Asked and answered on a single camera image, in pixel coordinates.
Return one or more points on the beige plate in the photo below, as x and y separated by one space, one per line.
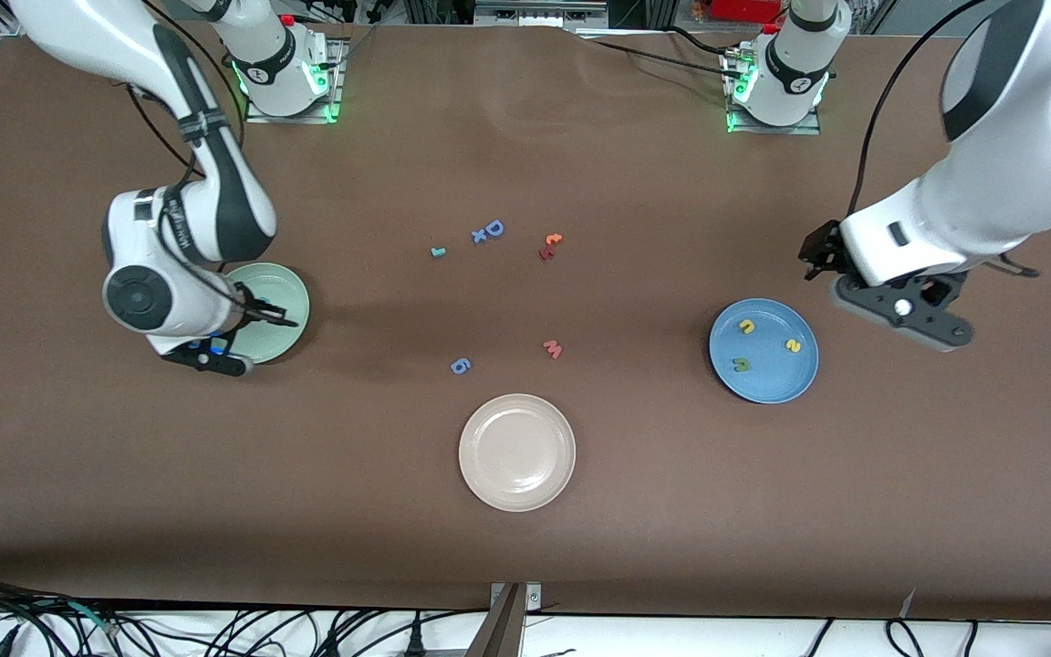
516 452

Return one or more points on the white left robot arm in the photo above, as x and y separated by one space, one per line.
991 201

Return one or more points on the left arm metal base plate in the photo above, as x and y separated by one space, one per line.
772 130

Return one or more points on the grey metal rail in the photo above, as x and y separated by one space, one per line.
535 14

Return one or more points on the aluminium frame corner bracket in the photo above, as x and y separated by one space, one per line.
13 26

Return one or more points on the blue plate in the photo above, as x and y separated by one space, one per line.
772 379

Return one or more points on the pink foam letter W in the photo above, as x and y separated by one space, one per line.
552 349

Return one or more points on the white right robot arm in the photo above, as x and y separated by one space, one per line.
78 27

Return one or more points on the brown table cover mat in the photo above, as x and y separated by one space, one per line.
525 164

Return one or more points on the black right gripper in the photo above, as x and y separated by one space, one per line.
250 306

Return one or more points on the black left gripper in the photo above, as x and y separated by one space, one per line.
822 248

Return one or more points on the pale green plate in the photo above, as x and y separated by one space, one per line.
284 287

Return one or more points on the blue foam letter D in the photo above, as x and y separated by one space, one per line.
489 229

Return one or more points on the black power plug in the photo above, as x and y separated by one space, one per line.
414 643

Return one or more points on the aluminium profile with bracket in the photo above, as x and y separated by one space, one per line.
498 630

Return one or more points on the red box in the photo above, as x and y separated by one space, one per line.
744 9

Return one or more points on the blue foam digit 6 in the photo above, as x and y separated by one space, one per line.
462 368

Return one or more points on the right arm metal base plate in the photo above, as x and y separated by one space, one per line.
340 73

